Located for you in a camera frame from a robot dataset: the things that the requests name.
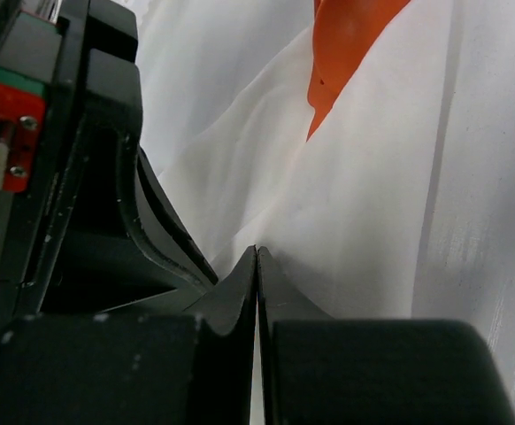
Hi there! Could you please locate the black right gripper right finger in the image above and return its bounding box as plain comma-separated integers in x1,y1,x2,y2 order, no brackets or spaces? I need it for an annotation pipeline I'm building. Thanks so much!
257,248,515,424

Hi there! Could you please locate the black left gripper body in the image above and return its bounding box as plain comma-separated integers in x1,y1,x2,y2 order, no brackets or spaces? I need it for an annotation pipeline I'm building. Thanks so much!
0,1,217,319

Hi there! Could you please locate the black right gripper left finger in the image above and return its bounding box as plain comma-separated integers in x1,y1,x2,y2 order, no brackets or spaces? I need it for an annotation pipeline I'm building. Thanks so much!
0,246,257,424

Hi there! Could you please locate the white paper napkin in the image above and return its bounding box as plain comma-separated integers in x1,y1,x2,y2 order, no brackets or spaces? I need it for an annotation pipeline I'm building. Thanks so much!
139,1,454,318

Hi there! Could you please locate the orange plastic spoon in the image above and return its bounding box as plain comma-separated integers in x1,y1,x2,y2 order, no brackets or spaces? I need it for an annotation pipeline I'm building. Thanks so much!
307,0,409,135

